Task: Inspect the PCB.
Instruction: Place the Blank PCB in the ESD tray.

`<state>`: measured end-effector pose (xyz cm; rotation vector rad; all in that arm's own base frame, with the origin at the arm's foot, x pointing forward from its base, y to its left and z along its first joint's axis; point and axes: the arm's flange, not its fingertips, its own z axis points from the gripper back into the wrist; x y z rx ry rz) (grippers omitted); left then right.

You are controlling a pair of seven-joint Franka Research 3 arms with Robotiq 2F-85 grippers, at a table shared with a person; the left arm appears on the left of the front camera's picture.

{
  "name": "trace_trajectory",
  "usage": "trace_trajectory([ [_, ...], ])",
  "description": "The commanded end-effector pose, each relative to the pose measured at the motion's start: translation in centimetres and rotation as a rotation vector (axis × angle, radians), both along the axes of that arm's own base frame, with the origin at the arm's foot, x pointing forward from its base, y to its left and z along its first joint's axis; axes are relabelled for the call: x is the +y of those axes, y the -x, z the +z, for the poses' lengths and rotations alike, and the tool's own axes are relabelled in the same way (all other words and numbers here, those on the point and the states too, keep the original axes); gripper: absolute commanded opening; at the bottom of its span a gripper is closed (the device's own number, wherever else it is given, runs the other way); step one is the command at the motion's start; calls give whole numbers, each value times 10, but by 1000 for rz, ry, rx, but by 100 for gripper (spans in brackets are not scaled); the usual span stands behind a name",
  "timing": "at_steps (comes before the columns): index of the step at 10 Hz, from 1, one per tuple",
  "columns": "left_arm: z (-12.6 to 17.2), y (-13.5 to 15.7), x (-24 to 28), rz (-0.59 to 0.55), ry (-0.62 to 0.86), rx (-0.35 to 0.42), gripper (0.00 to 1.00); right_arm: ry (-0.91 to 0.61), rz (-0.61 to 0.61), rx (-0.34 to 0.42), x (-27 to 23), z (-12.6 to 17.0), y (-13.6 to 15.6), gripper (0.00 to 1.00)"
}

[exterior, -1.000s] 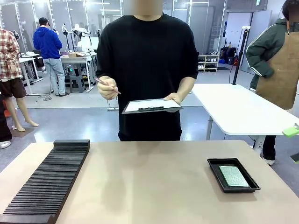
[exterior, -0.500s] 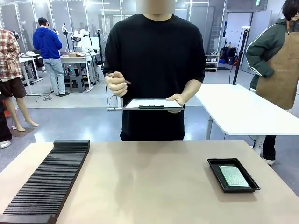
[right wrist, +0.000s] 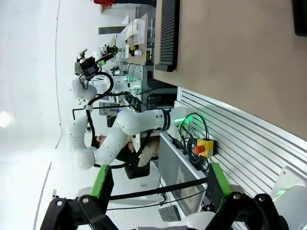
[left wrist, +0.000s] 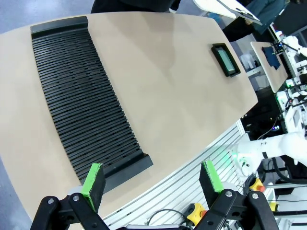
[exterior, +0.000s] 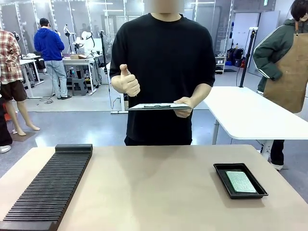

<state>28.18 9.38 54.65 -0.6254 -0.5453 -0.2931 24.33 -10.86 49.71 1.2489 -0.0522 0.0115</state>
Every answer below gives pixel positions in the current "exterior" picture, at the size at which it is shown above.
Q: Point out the person's left hand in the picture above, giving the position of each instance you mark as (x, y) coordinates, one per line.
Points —
(185, 102)

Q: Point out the person's right hand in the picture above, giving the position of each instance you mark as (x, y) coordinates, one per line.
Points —
(126, 83)

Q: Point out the grey clipboard with paper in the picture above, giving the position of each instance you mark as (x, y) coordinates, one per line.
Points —
(158, 107)

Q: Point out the green PCB board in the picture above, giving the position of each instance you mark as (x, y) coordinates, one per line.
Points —
(241, 182)

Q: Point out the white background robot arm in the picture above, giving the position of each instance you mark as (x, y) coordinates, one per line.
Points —
(85, 41)

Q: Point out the person's left forearm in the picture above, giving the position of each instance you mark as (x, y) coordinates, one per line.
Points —
(202, 93)

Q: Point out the black slotted PCB rack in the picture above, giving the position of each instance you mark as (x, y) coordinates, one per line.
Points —
(48, 187)

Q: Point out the thin black tripod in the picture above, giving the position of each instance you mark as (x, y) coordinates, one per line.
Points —
(104, 55)

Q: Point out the person in black t-shirt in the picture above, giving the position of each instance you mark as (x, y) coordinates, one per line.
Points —
(163, 60)

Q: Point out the black step stool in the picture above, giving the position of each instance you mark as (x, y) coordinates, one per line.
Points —
(79, 86)

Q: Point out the white background desk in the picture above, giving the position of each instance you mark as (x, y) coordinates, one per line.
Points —
(80, 62)

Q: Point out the wooden shoe rack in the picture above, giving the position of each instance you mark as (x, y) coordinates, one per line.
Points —
(220, 65)

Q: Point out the open cardboard box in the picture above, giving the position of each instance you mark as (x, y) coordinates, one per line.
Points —
(79, 56)

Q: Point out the dark bags pile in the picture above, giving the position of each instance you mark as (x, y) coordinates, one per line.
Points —
(235, 56)

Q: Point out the white side table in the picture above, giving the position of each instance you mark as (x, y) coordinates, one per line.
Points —
(252, 113)

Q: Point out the black plastic tray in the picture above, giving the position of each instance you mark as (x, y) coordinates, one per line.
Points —
(220, 173)

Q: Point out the man in blue hoodie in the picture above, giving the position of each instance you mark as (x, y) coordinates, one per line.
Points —
(49, 45)

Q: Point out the person in brown apron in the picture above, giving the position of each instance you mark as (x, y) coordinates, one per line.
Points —
(286, 72)

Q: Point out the mannequin in plaid shirt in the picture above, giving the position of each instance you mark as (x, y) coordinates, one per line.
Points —
(10, 62)

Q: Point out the person in black trousers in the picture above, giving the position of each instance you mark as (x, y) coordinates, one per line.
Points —
(4, 130)

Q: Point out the black camera tripod pole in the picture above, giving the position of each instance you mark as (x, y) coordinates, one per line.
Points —
(246, 57)

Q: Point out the white desk with grey frame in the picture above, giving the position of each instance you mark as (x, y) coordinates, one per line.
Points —
(30, 63)

